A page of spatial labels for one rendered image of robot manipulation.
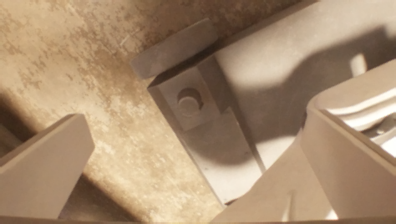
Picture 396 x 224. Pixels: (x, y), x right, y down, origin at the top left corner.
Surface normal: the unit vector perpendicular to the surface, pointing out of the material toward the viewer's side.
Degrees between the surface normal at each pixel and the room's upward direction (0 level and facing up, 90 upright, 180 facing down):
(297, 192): 90
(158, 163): 0
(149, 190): 0
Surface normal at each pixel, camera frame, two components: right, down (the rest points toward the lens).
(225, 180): -0.01, 0.40
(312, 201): -0.45, -0.82
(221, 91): 0.62, 0.00
